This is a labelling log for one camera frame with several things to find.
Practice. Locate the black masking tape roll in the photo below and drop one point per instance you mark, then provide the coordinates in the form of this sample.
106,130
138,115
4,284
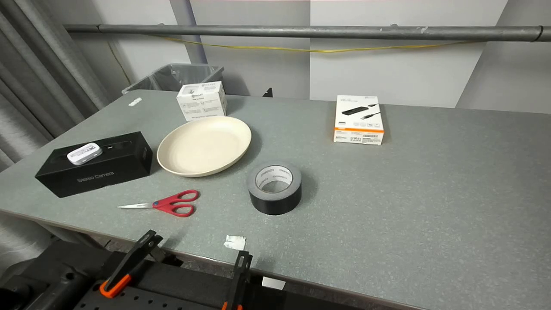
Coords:
274,187

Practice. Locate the cream round plate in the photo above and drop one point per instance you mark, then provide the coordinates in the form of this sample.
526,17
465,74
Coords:
204,146

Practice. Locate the white tape scrap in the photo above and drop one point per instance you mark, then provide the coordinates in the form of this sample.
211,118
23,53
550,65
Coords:
235,241

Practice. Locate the orange and white box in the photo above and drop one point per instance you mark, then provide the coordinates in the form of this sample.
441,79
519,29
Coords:
359,118

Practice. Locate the white cardboard box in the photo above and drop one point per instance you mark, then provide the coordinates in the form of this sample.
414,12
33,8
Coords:
202,99

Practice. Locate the right orange black clamp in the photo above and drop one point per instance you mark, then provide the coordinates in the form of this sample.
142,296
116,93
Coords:
238,282

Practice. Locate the orange black clamp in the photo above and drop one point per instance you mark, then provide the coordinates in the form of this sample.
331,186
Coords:
128,265
238,282

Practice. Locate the long black box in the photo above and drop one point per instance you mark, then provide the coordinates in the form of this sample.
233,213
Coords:
123,158

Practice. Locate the small white case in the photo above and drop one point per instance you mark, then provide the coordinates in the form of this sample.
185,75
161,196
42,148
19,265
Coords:
85,153

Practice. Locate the left orange black clamp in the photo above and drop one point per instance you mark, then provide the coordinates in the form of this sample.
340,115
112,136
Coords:
128,265

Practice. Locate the red handled scissors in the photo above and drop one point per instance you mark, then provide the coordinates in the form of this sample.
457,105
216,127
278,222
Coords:
178,204

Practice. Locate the grey metal rail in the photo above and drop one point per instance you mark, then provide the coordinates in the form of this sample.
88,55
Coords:
426,32

